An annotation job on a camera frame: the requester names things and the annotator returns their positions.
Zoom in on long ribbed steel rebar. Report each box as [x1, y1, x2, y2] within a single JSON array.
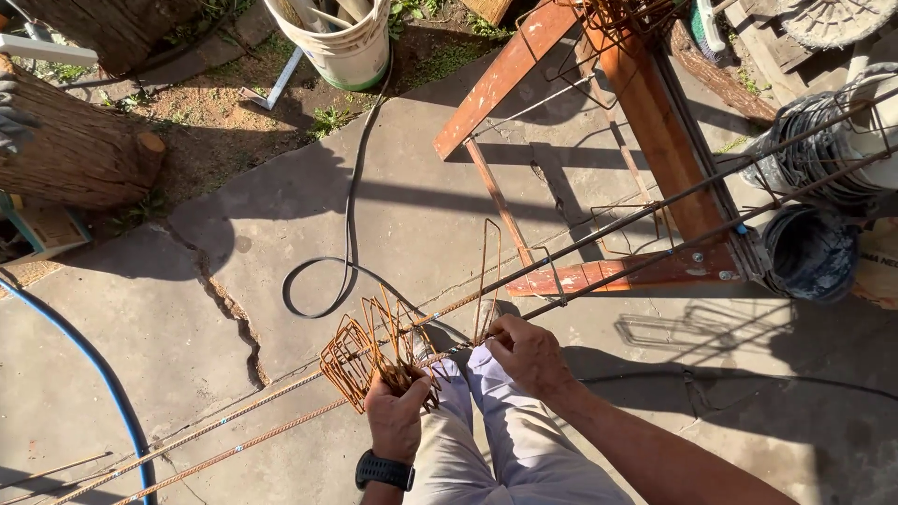
[[42, 86, 898, 505], [112, 149, 898, 505]]

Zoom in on round concrete disc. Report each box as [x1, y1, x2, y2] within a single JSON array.
[[775, 0, 898, 51]]

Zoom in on grey work glove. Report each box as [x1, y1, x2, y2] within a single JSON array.
[[0, 72, 42, 157]]

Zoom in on green bristle broom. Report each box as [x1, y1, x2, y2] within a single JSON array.
[[690, 0, 739, 58]]

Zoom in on black wrist watch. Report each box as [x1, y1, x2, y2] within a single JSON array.
[[354, 449, 417, 492]]

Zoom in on person's beige trousers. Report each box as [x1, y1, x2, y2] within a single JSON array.
[[403, 344, 634, 505]]

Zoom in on cut wooden log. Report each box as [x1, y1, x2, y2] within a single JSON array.
[[0, 55, 168, 213]]

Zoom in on blue hose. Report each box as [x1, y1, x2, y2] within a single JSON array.
[[0, 275, 159, 505]]

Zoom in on person's right hand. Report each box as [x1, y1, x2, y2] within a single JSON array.
[[486, 313, 578, 402]]

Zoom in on bundle of rusty steel stirrups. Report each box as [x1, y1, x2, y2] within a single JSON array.
[[319, 283, 444, 415]]

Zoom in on black rubber hose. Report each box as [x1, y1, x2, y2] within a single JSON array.
[[281, 46, 450, 331]]

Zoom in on tree trunk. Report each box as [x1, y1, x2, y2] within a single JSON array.
[[13, 0, 206, 77]]

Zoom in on cardboard box with teal edge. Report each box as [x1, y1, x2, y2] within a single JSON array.
[[0, 192, 93, 267]]

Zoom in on grey metal angle bar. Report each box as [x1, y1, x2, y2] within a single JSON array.
[[238, 45, 305, 112]]

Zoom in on wooden sawhorse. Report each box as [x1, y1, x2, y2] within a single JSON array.
[[432, 0, 774, 300]]

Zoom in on coil of grey wire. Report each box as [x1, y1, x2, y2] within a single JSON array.
[[741, 62, 898, 213]]

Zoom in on white flat bar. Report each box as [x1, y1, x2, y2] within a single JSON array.
[[0, 33, 100, 68]]

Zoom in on single rusty rebar stirrup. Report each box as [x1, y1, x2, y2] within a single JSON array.
[[473, 218, 503, 346]]

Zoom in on person's left hand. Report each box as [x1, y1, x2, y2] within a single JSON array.
[[363, 366, 433, 465]]

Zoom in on white plastic bucket with sticks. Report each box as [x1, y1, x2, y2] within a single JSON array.
[[264, 0, 392, 93]]

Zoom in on heap of stirrups on sawhorse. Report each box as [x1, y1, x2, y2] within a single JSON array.
[[515, 0, 697, 87]]

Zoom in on black dirty bucket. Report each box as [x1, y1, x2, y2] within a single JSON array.
[[760, 204, 861, 304]]

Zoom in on brown paper sack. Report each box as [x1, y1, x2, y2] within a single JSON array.
[[852, 217, 898, 311]]

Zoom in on thin short rebar rod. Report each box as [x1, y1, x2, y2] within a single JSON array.
[[0, 451, 114, 492]]

